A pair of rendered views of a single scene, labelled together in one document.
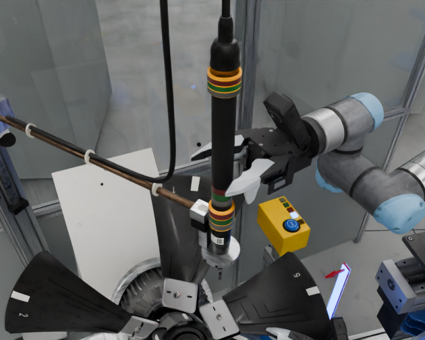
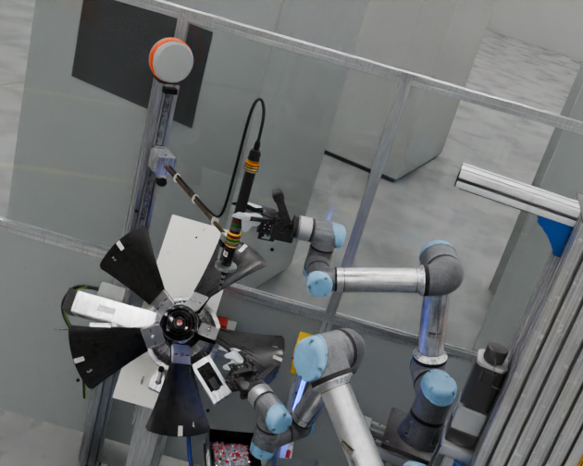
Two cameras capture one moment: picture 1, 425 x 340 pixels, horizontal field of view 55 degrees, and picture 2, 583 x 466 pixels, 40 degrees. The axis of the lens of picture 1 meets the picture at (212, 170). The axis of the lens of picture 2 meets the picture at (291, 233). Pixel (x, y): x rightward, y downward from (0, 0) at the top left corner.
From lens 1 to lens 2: 1.99 m
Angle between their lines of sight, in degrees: 26
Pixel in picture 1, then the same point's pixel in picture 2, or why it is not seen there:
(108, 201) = (193, 249)
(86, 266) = not seen: hidden behind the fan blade
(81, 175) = (187, 225)
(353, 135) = (318, 237)
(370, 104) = (337, 227)
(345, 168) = (311, 258)
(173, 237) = (213, 271)
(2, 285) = not seen: hidden behind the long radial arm
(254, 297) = (238, 337)
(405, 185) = (328, 270)
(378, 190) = (314, 267)
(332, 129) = (304, 225)
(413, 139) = not seen: outside the picture
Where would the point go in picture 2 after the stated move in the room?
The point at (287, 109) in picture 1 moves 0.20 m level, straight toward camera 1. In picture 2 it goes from (277, 194) to (230, 202)
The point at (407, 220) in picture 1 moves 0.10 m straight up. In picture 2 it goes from (315, 283) to (324, 253)
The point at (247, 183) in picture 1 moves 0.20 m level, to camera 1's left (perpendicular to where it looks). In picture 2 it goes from (243, 215) to (190, 190)
